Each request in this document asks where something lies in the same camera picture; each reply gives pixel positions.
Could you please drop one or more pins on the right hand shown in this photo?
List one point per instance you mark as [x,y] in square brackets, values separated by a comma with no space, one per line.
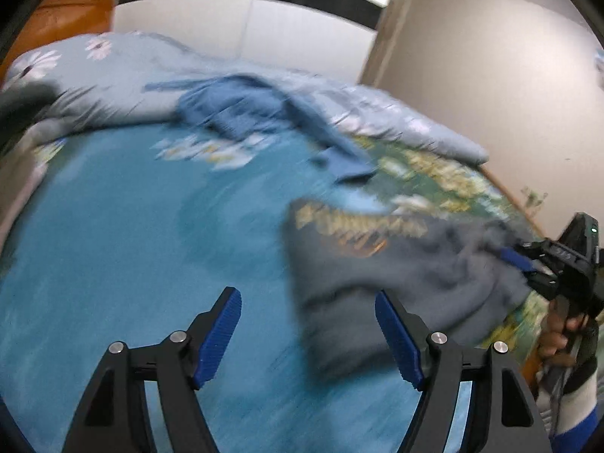
[556,331]

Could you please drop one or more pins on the folded grey pink clothes stack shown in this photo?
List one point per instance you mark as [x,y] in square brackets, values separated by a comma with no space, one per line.
[21,172]

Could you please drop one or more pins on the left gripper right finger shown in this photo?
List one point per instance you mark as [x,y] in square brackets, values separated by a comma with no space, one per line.
[502,414]

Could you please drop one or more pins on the orange wooden headboard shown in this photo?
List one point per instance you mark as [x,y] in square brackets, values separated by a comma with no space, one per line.
[55,20]

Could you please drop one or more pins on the light blue floral duvet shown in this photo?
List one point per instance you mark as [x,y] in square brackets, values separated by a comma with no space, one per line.
[116,79]

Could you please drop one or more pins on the dark grey sweatshirt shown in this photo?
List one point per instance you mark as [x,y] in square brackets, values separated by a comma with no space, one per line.
[447,271]

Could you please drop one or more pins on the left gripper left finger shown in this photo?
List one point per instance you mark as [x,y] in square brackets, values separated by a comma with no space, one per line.
[112,415]

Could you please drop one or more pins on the teal floral blanket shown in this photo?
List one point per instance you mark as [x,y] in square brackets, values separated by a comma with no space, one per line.
[131,234]

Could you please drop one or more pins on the blue pants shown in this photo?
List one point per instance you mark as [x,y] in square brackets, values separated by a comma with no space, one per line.
[237,106]

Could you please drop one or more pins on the striped sleeve forearm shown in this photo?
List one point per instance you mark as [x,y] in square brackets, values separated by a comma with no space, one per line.
[578,426]

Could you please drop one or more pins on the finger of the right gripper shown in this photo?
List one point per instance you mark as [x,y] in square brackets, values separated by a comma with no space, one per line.
[513,258]

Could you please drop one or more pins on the white black-striped wardrobe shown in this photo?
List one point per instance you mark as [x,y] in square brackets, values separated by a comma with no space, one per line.
[330,37]

